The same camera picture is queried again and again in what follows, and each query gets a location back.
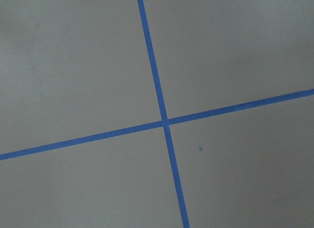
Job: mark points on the long blue tape strip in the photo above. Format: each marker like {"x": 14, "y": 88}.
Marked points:
{"x": 163, "y": 114}

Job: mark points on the crossing blue tape strip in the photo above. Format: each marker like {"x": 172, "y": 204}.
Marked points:
{"x": 158, "y": 124}

